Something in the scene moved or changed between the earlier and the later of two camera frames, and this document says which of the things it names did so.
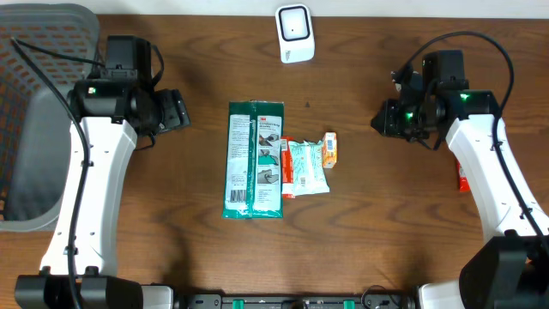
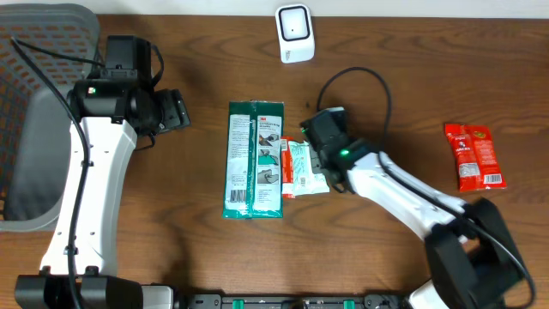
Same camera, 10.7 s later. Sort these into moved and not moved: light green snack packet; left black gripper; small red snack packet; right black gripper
Moved: right black gripper
Not moved: left black gripper; small red snack packet; light green snack packet
